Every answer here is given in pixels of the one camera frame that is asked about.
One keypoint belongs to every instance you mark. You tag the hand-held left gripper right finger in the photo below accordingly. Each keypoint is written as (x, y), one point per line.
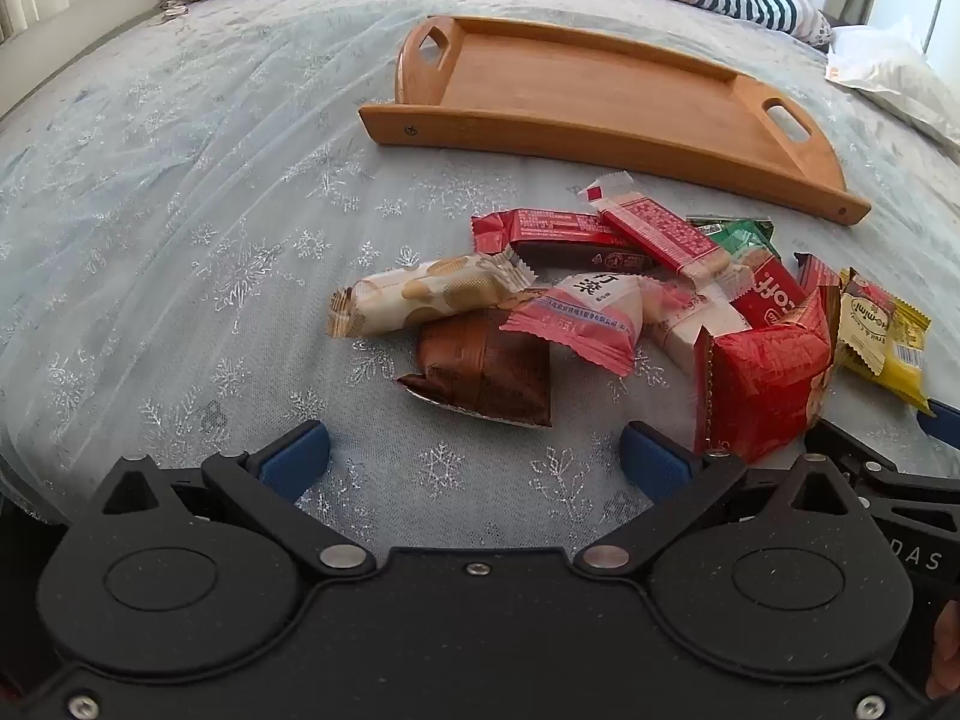
(654, 461)

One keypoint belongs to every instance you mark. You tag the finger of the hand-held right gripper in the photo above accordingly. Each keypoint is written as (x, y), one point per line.
(900, 469)
(945, 418)

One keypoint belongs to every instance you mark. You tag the bright red snack bar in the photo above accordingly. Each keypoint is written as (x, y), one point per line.
(769, 289)

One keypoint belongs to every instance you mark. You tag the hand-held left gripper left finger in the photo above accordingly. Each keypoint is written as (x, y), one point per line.
(292, 459)

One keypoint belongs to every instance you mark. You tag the dark red gold-edged packet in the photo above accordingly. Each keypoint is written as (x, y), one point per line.
(816, 274)

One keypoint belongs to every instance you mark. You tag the cream cookie snack packet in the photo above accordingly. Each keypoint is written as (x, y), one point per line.
(420, 292)

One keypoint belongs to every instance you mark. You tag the light blue snowflake bedsheet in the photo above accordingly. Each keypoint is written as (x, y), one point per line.
(187, 240)

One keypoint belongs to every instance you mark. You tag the white pillow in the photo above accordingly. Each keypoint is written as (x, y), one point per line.
(892, 79)

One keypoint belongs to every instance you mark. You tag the yellow snack packet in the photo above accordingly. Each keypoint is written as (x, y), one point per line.
(885, 337)

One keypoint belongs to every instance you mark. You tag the red and white thin bar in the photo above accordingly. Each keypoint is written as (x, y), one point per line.
(660, 236)

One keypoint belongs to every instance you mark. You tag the person's right hand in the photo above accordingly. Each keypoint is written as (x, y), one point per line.
(947, 652)

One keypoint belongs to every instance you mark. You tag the large red snack packet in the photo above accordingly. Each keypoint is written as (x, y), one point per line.
(765, 375)

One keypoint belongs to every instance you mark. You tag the dark red snack bar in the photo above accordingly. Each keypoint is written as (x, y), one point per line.
(555, 236)

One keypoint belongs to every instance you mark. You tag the brown snack packet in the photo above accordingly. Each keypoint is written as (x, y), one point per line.
(487, 371)

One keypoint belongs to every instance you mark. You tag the small objects beside bed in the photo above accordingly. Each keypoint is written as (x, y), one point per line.
(171, 13)

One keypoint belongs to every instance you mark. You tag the green snack packet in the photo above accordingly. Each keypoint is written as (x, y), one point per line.
(739, 236)

